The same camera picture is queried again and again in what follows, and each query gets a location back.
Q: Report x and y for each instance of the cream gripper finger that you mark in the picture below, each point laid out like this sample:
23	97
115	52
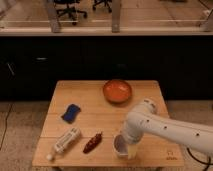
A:
132	151

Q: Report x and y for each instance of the white ceramic cup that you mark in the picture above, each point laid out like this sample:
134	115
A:
119	146

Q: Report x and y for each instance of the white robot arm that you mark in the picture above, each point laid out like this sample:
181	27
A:
142	118

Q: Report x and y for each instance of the orange ceramic bowl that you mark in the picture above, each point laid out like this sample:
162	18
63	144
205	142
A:
117	91

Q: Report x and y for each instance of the brown dried chili pepper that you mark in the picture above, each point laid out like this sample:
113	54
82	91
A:
92	143

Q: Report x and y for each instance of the white tube bottle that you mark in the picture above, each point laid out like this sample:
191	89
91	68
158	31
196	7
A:
63	142

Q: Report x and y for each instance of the blue sponge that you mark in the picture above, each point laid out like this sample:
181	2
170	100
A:
71	113

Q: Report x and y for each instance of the dark cabinet counter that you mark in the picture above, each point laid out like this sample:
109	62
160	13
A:
30	66

